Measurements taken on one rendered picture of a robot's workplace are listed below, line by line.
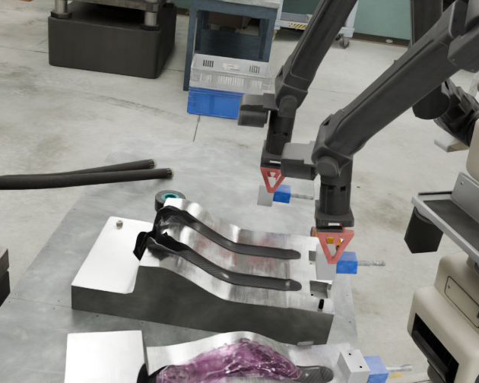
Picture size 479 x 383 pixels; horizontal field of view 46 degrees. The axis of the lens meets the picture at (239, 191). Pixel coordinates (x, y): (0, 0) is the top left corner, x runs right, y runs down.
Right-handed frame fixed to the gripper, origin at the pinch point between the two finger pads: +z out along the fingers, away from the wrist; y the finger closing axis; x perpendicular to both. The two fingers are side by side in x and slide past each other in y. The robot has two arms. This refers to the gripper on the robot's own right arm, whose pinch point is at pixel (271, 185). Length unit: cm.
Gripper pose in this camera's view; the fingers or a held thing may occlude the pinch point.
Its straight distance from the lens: 135.5
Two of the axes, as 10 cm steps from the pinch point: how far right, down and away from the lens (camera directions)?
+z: -1.1, 8.7, 4.8
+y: -0.8, 4.7, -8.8
